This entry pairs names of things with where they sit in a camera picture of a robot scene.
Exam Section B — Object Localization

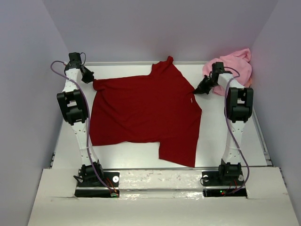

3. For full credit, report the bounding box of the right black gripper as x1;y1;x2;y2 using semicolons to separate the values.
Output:
194;75;219;95

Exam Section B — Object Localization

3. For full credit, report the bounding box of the red t shirt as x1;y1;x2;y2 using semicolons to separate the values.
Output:
89;56;202;167

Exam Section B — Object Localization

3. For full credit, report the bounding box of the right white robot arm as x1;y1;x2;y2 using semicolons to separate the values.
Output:
193;62;253;189

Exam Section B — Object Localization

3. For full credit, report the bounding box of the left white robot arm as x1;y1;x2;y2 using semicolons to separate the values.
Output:
56;52;105;187

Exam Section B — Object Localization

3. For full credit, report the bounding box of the pink t shirt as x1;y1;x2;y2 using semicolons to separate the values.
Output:
202;48;252;87

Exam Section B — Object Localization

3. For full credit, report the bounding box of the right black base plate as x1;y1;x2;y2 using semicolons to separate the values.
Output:
200;170;247;198

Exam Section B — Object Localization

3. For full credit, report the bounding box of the metal rail at front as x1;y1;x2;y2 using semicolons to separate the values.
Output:
77;166;222;171

